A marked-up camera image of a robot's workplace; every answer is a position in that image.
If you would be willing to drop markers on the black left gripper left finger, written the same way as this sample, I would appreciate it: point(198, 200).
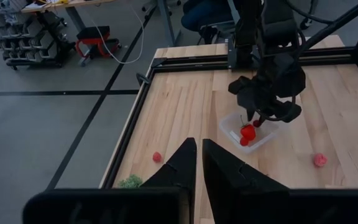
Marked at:
point(179, 168)

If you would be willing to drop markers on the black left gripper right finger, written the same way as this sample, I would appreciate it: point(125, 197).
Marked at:
point(228, 180)

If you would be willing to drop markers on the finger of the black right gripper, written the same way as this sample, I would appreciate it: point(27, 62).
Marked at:
point(250, 114)
point(261, 120)

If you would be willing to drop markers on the small dark red toy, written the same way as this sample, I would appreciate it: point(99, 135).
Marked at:
point(256, 124)

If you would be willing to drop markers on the round red tomato toy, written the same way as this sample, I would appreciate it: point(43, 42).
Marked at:
point(248, 132)

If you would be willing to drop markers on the small pink raspberry toy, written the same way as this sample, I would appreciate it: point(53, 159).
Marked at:
point(157, 156)

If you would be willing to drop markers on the dark red strawberry toy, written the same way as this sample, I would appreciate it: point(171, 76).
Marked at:
point(244, 142)

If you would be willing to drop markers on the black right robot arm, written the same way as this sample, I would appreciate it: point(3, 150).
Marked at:
point(275, 31)

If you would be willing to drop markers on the clear plastic tupperware container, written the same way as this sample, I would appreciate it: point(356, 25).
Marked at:
point(228, 127)

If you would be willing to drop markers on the green plant in white pot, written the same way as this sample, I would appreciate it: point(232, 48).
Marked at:
point(130, 182)

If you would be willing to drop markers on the black office chair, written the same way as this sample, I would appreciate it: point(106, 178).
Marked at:
point(216, 29)

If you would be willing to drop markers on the grey table leg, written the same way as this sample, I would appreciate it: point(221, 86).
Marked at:
point(166, 21)

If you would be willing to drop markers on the red black rolling stool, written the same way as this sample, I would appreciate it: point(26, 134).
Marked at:
point(96, 40)

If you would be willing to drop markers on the wooden desk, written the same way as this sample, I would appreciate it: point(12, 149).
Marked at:
point(73, 3)

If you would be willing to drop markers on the grey storage bin rack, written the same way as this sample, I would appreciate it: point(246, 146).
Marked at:
point(20, 37)

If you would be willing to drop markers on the black table frame rail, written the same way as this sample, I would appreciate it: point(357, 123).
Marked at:
point(129, 130)
point(191, 63)

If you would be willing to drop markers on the black diagonal frame strut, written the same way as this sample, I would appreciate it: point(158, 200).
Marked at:
point(337, 23)

